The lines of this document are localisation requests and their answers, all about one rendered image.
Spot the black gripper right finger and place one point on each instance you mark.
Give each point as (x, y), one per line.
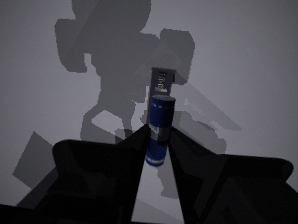
(200, 173)

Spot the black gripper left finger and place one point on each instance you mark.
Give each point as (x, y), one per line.
(124, 161)

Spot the blue cylindrical battery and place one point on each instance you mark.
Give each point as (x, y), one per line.
(160, 122)

